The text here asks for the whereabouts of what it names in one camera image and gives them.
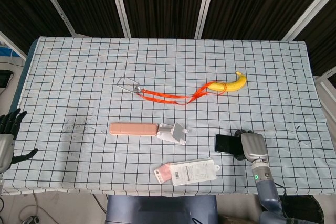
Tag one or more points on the yellow banana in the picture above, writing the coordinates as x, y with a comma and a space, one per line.
233, 84

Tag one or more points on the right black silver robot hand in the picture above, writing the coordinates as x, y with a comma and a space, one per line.
253, 146

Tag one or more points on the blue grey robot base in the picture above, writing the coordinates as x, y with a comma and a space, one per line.
160, 211

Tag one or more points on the white metal frame post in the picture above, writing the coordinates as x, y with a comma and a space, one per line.
13, 45
325, 85
119, 3
206, 3
307, 9
53, 1

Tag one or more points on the black smartphone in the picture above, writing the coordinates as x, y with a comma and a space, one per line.
225, 144

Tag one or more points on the pink small packet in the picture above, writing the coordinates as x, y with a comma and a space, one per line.
164, 172

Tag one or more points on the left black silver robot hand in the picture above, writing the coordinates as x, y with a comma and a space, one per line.
5, 150

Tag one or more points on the black round floor object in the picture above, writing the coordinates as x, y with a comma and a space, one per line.
304, 208

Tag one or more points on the blue box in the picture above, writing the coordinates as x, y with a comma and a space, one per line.
6, 51

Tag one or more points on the checkered light blue tablecloth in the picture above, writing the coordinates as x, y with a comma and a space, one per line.
78, 77

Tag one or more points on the white phone stand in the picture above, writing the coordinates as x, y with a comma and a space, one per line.
173, 134

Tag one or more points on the white printed packaging bag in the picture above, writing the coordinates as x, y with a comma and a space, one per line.
194, 172

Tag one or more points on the clear badge holder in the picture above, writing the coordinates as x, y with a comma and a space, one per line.
128, 83

